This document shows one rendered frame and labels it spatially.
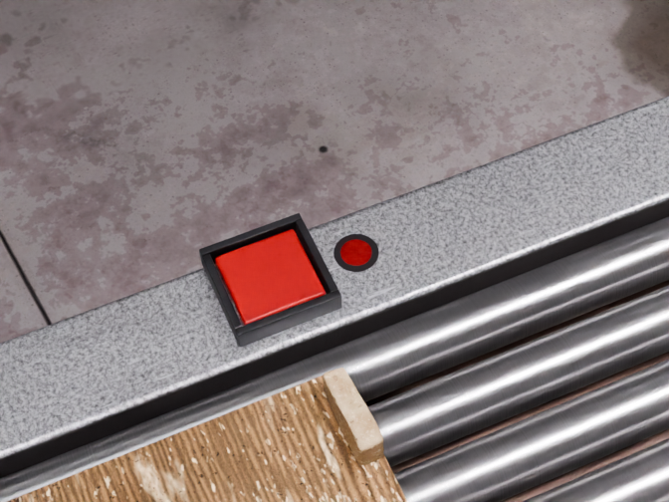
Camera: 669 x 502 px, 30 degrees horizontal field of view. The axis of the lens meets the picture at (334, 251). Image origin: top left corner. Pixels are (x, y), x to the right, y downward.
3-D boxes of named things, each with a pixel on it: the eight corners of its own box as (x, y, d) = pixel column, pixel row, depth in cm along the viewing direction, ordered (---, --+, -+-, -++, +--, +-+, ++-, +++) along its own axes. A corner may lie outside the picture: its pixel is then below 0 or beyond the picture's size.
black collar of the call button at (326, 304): (201, 262, 88) (198, 248, 87) (300, 225, 90) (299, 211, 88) (239, 348, 84) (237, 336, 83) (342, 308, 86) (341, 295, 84)
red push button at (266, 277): (215, 267, 88) (213, 256, 87) (294, 237, 89) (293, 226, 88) (246, 335, 85) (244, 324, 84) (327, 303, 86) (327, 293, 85)
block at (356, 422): (322, 392, 80) (320, 372, 78) (347, 381, 80) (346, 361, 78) (359, 470, 77) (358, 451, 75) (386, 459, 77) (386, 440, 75)
